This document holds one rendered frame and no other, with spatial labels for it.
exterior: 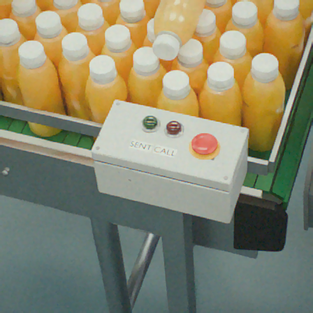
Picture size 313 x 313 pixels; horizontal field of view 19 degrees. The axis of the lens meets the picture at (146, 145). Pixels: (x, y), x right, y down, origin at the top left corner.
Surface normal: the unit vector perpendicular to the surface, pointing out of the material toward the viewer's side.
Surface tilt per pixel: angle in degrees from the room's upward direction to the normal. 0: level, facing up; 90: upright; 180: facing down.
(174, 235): 90
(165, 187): 90
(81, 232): 0
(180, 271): 90
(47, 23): 0
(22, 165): 90
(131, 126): 0
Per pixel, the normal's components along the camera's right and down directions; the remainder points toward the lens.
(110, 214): -0.32, 0.76
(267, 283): -0.07, -0.61
